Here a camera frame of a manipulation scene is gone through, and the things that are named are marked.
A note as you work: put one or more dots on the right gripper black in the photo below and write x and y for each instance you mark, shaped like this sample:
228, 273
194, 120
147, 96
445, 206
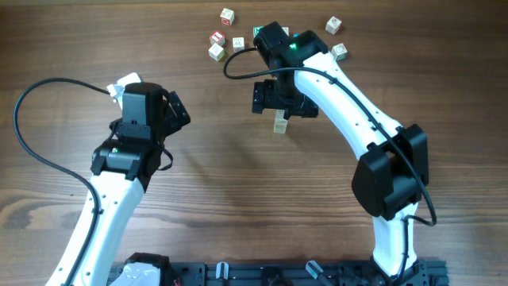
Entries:
263, 98

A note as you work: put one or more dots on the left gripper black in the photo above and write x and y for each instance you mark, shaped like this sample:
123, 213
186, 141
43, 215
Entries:
173, 122

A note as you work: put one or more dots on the W letter wooden block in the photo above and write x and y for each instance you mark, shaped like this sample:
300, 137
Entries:
281, 121

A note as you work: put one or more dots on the yellow top wooden block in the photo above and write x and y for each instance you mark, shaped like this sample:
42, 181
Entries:
280, 127

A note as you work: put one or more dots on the plain S wooden block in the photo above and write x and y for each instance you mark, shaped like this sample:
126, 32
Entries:
279, 114

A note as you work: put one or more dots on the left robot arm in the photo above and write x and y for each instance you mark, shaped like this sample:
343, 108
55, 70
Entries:
122, 167

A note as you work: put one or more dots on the M letter wooden block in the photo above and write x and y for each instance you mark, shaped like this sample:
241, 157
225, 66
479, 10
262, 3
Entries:
238, 44

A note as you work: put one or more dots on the green N letter block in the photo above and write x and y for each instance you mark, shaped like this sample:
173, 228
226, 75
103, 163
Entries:
256, 30

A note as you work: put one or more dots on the green-sided right block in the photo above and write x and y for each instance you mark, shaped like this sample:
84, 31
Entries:
339, 52

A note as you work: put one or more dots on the plain block yellow side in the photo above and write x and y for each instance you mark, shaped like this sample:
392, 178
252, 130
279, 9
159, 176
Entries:
216, 52

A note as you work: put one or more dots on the far right top block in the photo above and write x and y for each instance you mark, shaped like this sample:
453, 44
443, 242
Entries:
333, 25

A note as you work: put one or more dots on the red I letter block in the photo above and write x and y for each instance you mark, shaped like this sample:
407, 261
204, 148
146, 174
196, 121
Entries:
217, 37

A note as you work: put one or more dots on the top red-edged wooden block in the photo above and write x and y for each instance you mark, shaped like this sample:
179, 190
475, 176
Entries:
227, 16

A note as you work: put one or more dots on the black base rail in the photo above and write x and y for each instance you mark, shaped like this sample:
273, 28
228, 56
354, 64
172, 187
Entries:
342, 273

